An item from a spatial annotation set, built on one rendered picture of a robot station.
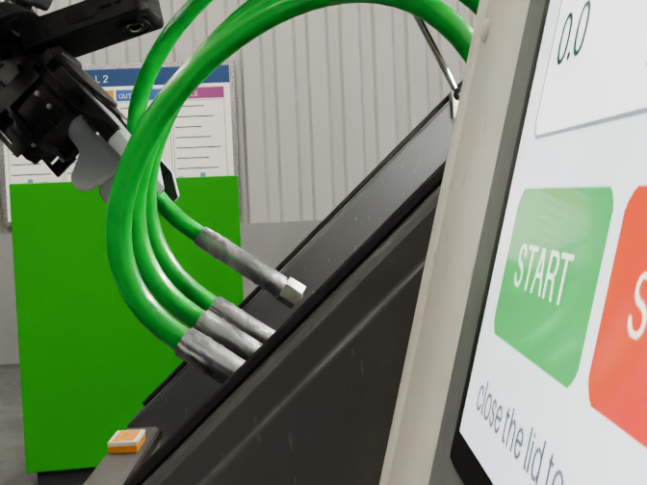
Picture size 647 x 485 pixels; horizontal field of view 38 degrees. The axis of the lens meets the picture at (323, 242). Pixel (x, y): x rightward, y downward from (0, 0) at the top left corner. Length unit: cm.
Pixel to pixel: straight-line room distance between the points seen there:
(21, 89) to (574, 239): 66
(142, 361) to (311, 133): 356
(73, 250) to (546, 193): 391
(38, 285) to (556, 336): 396
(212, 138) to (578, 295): 708
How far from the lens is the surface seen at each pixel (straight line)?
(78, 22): 80
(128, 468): 95
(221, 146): 722
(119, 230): 52
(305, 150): 730
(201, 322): 59
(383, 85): 734
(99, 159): 75
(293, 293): 75
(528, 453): 18
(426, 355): 35
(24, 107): 79
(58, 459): 423
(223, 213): 407
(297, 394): 41
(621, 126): 16
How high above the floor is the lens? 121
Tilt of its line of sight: 3 degrees down
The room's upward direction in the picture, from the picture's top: 2 degrees counter-clockwise
